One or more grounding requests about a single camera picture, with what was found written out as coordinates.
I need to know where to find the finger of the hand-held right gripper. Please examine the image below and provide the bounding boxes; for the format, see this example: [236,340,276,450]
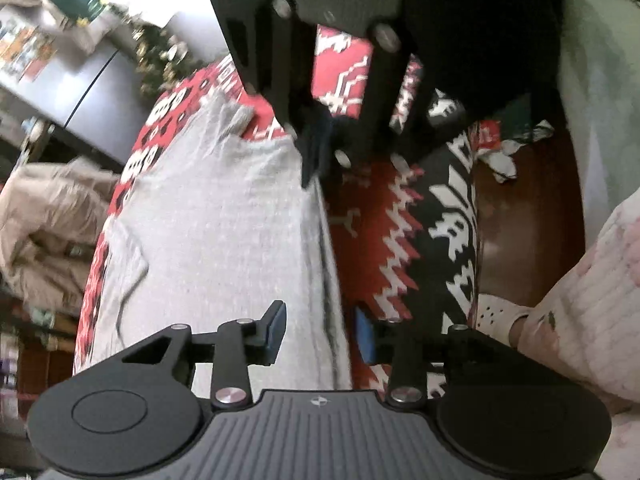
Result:
[220,0,333,191]
[330,25,441,168]

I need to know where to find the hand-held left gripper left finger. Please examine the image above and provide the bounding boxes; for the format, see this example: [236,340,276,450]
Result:
[120,300,288,409]

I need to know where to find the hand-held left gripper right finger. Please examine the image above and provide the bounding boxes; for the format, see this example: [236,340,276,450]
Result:
[354,309,502,409]

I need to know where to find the grey sweater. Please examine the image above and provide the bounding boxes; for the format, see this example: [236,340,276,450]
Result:
[72,92,353,391]

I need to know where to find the red patterned blanket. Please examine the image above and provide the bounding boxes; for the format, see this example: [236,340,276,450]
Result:
[72,25,501,396]

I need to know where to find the decorated Christmas tree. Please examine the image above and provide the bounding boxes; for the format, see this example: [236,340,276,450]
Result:
[130,25,201,96]

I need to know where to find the white slipper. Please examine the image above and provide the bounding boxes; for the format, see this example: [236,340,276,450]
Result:
[475,292,533,346]

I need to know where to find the grey refrigerator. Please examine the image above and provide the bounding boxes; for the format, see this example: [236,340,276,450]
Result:
[50,35,156,166]

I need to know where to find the person's pajama leg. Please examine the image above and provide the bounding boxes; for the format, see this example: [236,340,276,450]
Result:
[517,195,640,480]

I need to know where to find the beige jacket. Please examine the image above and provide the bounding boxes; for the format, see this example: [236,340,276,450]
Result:
[0,157,118,311]

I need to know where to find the wooden bed frame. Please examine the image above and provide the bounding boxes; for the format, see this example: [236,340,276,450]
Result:
[470,120,586,311]

